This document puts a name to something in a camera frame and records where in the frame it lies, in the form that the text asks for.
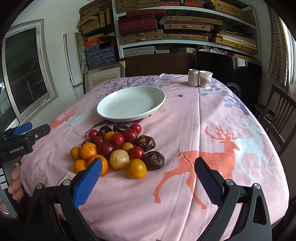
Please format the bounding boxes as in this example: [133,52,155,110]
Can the small orange tomato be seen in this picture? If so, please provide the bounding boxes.
[73,159,87,174]
[70,146,81,161]
[104,131,115,142]

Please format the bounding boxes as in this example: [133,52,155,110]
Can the large orange mandarin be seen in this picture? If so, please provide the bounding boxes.
[80,143,97,161]

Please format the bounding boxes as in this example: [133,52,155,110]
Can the red cherry tomato small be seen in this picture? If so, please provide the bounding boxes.
[94,136,104,147]

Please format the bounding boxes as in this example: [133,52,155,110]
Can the small dark chestnut top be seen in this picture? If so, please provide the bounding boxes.
[97,126,112,137]

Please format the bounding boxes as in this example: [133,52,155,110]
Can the pale yellow round fruit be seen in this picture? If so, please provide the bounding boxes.
[109,149,130,170]

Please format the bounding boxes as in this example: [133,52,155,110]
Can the yellow orange tomato front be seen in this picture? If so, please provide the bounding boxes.
[125,159,147,179]

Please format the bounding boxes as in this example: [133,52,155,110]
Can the small yellow tomato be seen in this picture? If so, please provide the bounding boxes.
[120,142,134,153]

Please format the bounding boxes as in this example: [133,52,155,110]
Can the red cherry tomato top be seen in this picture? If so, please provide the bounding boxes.
[130,123,142,135]

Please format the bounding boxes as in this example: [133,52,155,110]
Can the dark water chestnut front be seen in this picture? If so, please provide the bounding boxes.
[143,151,165,171]

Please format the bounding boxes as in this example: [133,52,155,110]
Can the dark water chestnut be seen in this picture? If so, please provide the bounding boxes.
[143,151,165,171]
[136,135,156,152]

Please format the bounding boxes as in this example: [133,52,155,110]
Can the person's left hand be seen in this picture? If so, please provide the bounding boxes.
[8,157,23,202]

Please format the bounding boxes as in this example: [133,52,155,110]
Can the white oval plate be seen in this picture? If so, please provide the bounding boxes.
[96,86,166,122]

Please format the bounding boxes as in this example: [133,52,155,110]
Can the dark wooden chair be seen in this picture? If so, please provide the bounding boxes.
[254,85,295,156]

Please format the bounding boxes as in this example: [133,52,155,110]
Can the dark wooden cabinet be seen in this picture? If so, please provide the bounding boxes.
[123,53,196,77]

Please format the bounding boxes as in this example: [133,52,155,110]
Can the white metal shelf unit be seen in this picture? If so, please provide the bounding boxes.
[111,1,260,60]

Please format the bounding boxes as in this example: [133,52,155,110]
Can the white paper cup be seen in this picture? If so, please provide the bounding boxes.
[199,70,213,88]

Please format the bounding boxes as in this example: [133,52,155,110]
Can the pink beverage can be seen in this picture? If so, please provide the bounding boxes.
[188,69,200,87]

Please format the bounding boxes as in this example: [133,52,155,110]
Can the aluminium frame window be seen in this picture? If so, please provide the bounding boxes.
[1,19,58,123]

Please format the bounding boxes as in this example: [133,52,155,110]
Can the white board leaning on wall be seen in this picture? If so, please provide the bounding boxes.
[63,32,83,87]

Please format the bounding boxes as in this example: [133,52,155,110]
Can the framed picture leaning on wall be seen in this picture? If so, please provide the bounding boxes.
[84,61,125,92]

